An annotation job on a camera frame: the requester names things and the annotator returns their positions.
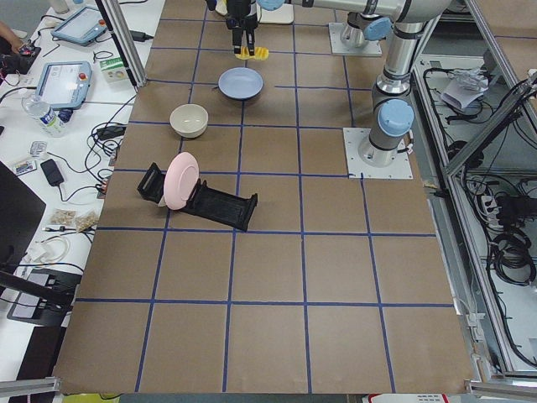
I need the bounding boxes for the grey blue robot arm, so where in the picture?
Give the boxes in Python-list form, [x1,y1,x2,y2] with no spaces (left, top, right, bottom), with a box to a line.
[298,1,450,167]

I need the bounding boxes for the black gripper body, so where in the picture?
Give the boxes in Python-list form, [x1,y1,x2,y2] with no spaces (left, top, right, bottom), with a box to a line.
[226,0,257,29]

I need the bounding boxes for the green white box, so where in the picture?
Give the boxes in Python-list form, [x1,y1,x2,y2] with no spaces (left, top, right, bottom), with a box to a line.
[99,57,128,83]

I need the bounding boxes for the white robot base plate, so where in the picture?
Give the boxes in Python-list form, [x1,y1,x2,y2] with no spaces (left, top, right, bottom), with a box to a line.
[343,128,413,180]

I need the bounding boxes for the lower teach pendant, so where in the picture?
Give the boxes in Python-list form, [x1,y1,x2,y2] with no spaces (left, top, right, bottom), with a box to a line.
[36,61,92,109]

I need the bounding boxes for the clear water bottle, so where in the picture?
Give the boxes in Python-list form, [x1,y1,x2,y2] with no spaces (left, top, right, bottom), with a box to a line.
[21,92,65,138]

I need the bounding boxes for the black dish rack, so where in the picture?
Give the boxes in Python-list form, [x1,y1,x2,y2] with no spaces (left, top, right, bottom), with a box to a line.
[137,163,258,232]

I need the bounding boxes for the beige bowl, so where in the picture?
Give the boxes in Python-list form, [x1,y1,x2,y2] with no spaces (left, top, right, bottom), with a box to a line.
[169,103,209,139]

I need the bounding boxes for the aluminium frame post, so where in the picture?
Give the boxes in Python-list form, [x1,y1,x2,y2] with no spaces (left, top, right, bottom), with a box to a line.
[95,0,147,88]

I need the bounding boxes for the upper teach pendant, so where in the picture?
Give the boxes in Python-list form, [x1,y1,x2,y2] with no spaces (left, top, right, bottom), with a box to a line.
[51,6,107,46]

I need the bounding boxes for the white rectangular tray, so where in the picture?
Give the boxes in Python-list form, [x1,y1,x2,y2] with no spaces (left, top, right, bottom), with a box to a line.
[257,3,295,24]

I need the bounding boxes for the black power adapter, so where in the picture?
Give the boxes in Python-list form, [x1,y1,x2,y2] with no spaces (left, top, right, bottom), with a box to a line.
[40,159,65,186]

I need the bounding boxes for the blue plate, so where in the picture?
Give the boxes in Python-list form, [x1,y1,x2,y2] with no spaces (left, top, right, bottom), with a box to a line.
[218,67,264,100]

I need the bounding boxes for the pink plate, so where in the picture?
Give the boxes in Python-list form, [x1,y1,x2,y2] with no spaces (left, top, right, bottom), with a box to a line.
[164,152,200,210]

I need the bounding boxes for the teach pendant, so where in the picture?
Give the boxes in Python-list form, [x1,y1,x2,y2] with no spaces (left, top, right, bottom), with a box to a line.
[51,6,107,46]
[36,61,92,109]

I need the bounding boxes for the black monitor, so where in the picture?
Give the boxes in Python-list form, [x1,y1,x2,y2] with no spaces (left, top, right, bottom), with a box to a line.
[1,163,46,272]

